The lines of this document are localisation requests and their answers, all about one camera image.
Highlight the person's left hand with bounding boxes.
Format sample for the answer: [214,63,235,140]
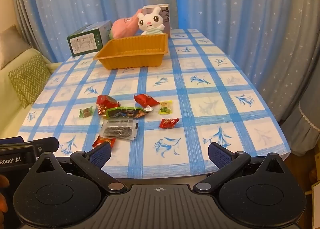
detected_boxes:
[0,174,10,223]

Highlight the red snack packet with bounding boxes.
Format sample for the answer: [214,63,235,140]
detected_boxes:
[159,118,180,129]
[133,93,160,108]
[96,95,120,116]
[92,136,117,148]

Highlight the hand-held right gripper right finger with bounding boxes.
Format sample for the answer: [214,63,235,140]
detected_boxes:
[192,142,292,194]

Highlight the white rabbit plush toy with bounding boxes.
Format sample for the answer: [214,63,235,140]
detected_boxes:
[136,6,166,36]

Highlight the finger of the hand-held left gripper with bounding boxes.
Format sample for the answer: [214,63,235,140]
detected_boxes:
[0,137,24,145]
[22,137,60,157]

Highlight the light green sofa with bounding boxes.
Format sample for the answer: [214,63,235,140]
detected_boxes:
[0,48,63,140]

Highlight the grey chair cover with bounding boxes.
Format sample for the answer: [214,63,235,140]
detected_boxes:
[281,99,320,157]

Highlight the green zigzag cushion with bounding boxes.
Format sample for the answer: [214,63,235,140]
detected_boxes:
[7,54,52,109]

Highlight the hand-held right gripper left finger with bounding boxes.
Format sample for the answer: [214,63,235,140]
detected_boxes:
[29,142,128,194]

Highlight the pink plush toy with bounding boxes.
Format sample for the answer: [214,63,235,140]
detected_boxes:
[109,9,144,40]

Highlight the orange plastic tray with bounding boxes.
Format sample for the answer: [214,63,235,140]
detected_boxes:
[93,33,169,70]

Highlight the grey box with plant print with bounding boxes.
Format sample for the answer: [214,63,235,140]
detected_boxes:
[142,4,171,38]

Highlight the clear packet with dark contents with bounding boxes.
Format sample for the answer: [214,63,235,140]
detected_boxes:
[99,119,138,141]

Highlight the small green candy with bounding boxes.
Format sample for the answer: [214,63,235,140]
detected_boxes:
[79,106,93,119]

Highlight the beige cushion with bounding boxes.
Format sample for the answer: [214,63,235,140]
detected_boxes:
[0,24,32,70]

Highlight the yellow green candy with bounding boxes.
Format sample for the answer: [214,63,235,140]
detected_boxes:
[159,100,173,115]

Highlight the long green snack packet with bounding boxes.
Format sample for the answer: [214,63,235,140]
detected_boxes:
[104,105,148,120]

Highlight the green and white carton box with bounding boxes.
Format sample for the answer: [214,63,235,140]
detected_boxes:
[67,20,112,57]

